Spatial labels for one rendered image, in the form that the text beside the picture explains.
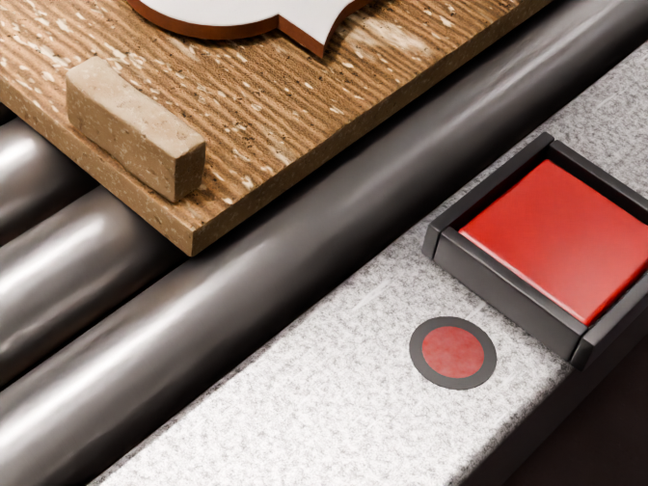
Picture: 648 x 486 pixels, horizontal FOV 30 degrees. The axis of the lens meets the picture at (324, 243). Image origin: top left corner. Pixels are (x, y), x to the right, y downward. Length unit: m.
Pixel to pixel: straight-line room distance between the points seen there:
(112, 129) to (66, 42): 0.07
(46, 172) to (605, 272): 0.22
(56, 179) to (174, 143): 0.08
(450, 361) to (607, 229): 0.09
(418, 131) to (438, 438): 0.14
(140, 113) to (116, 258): 0.06
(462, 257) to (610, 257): 0.06
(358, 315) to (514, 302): 0.06
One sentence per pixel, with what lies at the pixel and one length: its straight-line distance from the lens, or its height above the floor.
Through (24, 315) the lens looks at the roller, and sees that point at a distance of 0.43.
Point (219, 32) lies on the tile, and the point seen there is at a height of 0.94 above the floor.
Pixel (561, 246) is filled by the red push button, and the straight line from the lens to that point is 0.46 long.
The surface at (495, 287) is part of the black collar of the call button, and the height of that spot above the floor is 0.93.
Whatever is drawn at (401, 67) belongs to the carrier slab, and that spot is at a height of 0.94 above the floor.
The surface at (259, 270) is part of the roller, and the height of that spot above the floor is 0.92.
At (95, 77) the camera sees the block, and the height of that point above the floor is 0.96.
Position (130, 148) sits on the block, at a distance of 0.44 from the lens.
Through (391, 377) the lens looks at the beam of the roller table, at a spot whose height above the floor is 0.92.
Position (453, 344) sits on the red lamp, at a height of 0.92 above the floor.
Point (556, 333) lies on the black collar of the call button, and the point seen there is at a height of 0.93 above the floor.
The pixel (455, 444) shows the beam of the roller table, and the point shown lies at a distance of 0.41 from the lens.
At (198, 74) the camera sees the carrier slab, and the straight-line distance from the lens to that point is 0.49.
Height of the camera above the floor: 1.26
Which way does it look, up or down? 49 degrees down
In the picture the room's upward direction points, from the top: 10 degrees clockwise
